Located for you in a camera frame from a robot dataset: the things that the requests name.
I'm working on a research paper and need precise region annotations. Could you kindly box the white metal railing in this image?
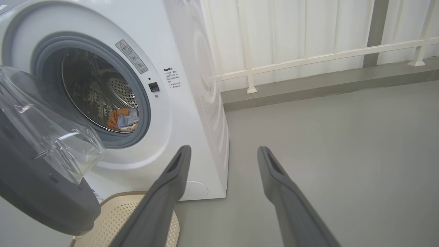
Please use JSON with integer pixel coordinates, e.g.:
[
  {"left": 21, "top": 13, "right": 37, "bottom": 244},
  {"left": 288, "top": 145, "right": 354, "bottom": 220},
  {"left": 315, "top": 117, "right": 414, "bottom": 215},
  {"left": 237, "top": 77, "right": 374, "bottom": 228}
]
[{"left": 202, "top": 0, "right": 439, "bottom": 94}]

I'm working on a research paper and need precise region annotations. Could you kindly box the beige perforated laundry basket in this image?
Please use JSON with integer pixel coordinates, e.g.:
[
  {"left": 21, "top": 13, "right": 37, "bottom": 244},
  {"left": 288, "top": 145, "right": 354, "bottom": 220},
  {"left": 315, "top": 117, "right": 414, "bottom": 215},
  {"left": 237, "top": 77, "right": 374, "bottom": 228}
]
[{"left": 70, "top": 191, "right": 180, "bottom": 247}]

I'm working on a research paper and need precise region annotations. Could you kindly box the grey round washing machine door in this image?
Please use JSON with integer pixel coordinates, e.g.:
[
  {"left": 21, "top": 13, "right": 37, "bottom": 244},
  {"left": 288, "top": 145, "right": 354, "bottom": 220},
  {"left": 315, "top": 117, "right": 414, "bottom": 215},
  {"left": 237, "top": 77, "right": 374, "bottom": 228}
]
[{"left": 0, "top": 65, "right": 106, "bottom": 236}]

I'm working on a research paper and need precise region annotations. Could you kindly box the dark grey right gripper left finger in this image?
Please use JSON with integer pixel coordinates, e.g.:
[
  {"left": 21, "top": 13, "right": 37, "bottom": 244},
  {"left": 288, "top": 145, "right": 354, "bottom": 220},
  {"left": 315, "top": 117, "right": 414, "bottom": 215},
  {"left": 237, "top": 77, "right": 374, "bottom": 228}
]
[{"left": 109, "top": 145, "right": 192, "bottom": 247}]

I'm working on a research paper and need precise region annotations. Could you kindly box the blue bear print garment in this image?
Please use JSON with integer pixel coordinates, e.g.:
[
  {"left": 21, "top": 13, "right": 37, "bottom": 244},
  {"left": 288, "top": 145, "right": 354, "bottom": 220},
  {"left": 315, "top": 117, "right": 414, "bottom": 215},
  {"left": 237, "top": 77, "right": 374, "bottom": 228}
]
[{"left": 107, "top": 108, "right": 139, "bottom": 132}]

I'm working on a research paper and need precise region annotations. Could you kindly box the white curtain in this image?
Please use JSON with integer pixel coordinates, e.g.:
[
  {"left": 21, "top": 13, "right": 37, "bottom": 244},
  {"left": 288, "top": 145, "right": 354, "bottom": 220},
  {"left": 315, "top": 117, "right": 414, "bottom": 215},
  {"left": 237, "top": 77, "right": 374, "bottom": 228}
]
[{"left": 206, "top": 0, "right": 439, "bottom": 93}]

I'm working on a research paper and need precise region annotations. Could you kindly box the white front-load washing machine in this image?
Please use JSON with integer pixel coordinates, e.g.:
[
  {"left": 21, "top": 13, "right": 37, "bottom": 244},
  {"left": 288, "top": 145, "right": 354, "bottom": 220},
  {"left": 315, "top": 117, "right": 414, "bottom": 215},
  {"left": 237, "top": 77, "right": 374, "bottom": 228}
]
[{"left": 0, "top": 0, "right": 230, "bottom": 203}]

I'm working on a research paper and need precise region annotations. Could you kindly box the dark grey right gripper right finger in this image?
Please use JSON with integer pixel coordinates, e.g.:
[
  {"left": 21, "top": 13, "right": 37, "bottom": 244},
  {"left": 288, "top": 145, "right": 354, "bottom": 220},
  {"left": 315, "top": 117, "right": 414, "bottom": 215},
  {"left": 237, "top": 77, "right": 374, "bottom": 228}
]
[{"left": 257, "top": 146, "right": 342, "bottom": 247}]

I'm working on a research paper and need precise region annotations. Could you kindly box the grey warning sticker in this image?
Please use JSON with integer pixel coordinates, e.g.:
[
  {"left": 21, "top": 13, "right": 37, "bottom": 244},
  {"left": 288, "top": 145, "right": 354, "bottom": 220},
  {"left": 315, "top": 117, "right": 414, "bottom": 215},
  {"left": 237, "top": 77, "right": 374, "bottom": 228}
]
[{"left": 115, "top": 39, "right": 149, "bottom": 74}]

